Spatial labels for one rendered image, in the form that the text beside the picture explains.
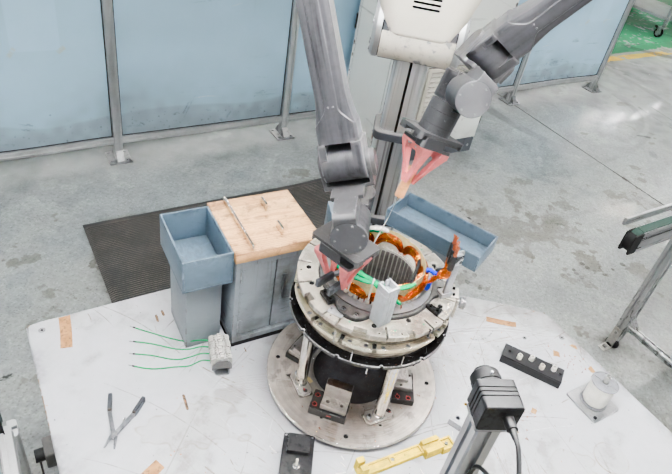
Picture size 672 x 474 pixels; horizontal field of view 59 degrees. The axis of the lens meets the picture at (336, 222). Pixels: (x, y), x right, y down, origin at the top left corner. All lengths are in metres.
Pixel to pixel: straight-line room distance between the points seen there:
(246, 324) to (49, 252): 1.65
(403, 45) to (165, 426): 0.96
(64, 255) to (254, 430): 1.77
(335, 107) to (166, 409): 0.76
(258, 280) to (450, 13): 0.71
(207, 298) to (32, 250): 1.70
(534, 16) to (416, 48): 0.46
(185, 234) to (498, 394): 0.90
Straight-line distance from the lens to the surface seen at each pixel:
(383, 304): 1.06
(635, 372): 2.98
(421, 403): 1.39
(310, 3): 0.86
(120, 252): 2.85
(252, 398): 1.35
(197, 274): 1.25
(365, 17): 3.54
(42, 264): 2.87
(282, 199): 1.40
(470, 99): 0.94
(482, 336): 1.61
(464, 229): 1.48
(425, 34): 1.38
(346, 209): 0.86
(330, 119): 0.87
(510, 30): 0.99
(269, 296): 1.38
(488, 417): 0.66
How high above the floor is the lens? 1.88
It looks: 37 degrees down
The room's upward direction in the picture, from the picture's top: 11 degrees clockwise
